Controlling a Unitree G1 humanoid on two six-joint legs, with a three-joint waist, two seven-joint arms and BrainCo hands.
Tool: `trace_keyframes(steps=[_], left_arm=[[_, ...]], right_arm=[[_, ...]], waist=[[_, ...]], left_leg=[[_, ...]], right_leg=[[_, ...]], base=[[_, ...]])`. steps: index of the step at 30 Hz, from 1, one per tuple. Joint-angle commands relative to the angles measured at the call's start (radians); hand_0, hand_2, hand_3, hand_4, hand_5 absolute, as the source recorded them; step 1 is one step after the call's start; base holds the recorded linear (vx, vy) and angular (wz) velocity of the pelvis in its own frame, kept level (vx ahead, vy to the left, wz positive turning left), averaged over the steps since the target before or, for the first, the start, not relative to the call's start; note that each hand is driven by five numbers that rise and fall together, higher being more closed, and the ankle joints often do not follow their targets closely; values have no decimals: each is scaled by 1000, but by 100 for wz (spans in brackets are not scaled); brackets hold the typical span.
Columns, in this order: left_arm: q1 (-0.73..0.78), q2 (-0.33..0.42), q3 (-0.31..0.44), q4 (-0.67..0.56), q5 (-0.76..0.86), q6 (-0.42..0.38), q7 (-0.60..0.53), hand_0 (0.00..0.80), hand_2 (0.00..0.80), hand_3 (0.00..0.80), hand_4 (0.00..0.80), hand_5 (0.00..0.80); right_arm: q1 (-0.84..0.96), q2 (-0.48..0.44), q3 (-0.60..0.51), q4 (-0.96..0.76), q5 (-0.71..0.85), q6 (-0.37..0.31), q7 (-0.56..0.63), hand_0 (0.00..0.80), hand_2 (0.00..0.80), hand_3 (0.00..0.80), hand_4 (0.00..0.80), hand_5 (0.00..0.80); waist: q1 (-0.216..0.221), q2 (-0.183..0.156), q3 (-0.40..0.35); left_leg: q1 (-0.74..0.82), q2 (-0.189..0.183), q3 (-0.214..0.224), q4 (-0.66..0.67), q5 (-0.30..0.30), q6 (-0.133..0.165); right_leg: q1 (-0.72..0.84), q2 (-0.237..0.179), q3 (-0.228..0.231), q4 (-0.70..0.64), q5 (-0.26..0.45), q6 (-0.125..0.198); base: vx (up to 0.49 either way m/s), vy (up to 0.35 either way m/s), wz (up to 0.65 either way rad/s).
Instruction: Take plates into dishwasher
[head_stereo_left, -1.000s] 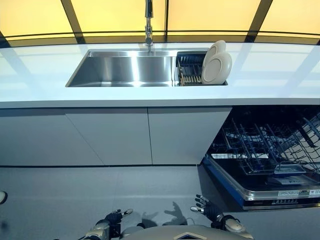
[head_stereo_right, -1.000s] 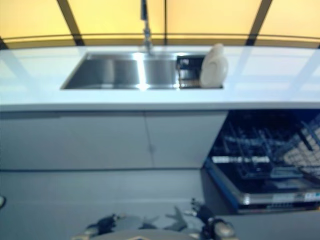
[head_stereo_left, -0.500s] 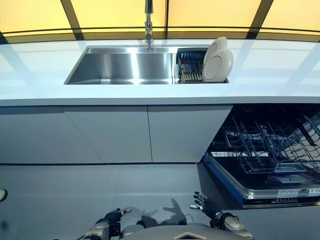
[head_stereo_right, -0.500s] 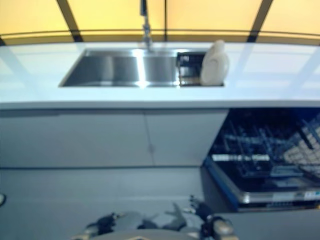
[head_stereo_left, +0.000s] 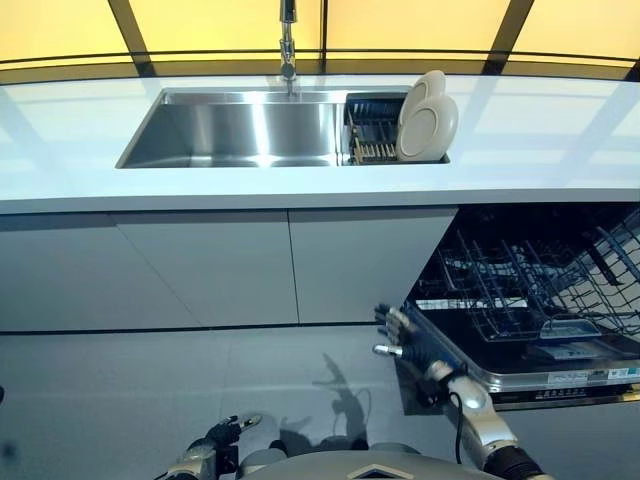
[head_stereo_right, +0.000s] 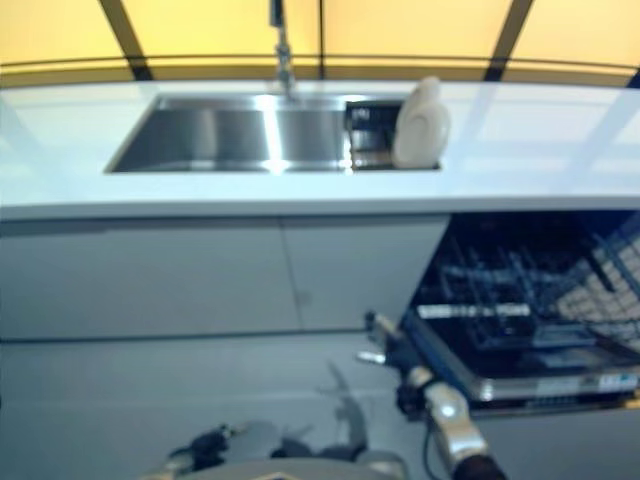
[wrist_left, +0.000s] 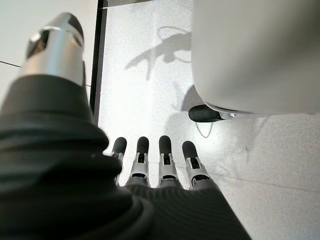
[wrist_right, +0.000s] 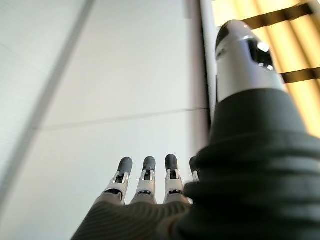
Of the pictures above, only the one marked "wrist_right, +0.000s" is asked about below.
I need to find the white window frame post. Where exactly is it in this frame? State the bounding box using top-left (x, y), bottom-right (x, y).
top-left (199, 0), bottom-right (220, 133)

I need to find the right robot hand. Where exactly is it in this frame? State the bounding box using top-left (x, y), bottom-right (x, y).
top-left (70, 19), bottom-right (320, 240)

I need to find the yellow curtain with dark bands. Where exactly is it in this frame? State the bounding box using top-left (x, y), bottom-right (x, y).
top-left (211, 0), bottom-right (320, 139)

